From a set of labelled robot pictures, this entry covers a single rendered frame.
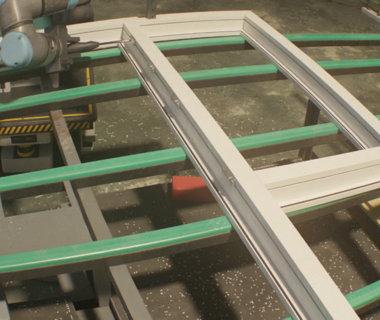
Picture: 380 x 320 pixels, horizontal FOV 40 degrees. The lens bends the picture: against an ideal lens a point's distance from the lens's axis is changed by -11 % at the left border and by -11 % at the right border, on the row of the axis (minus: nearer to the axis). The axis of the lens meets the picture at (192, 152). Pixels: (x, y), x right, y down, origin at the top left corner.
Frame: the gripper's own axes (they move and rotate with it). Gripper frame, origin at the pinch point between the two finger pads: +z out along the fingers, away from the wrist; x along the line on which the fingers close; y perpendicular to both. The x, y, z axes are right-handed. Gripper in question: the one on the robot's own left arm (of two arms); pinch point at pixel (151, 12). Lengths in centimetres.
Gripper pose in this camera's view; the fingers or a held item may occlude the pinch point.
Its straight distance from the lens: 178.4
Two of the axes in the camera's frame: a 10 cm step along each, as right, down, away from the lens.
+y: 9.3, -1.4, 3.4
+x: -3.6, -5.5, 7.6
